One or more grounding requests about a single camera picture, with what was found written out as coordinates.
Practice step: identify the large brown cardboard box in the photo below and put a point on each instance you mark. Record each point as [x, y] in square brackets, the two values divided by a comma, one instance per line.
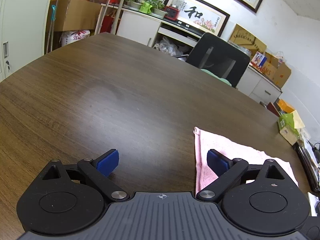
[77, 15]

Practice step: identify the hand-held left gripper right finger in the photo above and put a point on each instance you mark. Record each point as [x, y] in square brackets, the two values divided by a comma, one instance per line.
[218, 163]

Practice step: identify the white printed sack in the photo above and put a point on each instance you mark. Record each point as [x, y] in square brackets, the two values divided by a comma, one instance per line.
[75, 37]

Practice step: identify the black flat device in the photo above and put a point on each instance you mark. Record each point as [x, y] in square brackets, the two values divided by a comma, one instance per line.
[183, 26]

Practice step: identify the black office chair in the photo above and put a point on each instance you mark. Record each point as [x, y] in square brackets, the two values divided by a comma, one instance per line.
[220, 55]

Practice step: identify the pink towel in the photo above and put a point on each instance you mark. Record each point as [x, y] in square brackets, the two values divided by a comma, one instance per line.
[225, 142]

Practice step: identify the framed calligraphy lotus picture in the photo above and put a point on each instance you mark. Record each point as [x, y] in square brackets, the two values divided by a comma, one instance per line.
[205, 15]

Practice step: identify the green paper bag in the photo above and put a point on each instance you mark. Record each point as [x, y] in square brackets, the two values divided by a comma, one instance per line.
[145, 8]

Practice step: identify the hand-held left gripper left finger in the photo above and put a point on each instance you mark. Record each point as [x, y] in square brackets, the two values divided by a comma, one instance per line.
[108, 162]

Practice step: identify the metal stand with black top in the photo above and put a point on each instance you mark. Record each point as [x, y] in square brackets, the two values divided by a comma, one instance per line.
[120, 5]

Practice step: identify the dark laptop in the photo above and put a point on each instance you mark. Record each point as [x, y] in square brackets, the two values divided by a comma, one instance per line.
[308, 165]

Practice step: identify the red paper bag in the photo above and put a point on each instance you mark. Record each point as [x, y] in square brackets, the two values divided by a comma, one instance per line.
[107, 23]

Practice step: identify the small photo print box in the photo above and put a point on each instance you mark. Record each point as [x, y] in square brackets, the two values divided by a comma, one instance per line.
[258, 59]

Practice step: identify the red base blender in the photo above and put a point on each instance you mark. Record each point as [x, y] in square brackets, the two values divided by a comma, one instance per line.
[175, 7]

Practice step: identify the white sideboard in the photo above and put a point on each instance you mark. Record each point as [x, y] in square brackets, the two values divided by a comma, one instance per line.
[140, 27]

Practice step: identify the green seat cushion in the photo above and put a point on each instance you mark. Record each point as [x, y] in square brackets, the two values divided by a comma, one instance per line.
[216, 76]

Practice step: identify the green tissue box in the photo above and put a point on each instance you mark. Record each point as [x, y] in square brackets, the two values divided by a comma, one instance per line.
[288, 127]

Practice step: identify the clear plastic bag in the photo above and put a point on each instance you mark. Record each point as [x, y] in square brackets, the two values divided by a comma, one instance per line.
[167, 46]

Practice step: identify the open printed cardboard box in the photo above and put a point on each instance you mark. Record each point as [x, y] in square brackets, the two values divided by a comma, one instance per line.
[278, 72]

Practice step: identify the small potted green plant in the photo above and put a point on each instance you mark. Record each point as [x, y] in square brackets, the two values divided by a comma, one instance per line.
[158, 7]

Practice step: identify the orange box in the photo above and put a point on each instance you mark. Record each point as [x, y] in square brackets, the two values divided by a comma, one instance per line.
[286, 105]

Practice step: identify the mop with teal clip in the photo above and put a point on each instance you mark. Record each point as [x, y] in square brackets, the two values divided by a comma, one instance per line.
[51, 30]

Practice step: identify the grey metal cabinet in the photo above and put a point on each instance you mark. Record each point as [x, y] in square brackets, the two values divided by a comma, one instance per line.
[22, 27]

